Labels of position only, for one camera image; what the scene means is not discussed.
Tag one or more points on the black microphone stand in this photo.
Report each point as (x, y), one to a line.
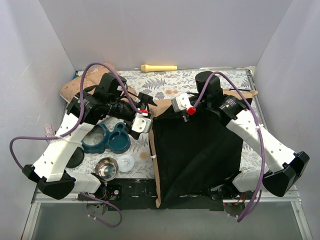
(76, 159)

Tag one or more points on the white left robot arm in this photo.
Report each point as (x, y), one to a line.
(87, 109)

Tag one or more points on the clear plastic lid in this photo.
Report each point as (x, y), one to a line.
(125, 163)

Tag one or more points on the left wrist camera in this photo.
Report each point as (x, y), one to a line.
(141, 122)

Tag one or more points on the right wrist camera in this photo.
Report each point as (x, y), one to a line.
(182, 103)

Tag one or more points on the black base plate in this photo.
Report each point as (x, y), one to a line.
(140, 194)

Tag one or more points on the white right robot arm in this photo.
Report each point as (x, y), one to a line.
(285, 166)

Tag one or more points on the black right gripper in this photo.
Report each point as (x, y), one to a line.
(194, 100)

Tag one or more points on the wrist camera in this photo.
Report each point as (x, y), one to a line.
(141, 122)
(182, 103)

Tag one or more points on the floral table mat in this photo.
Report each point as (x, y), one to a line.
(167, 85)

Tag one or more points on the aluminium frame rail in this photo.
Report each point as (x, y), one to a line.
(73, 218)

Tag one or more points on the stainless steel bowl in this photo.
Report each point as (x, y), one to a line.
(107, 168)

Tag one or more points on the teal double pet feeder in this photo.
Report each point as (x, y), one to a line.
(101, 138)

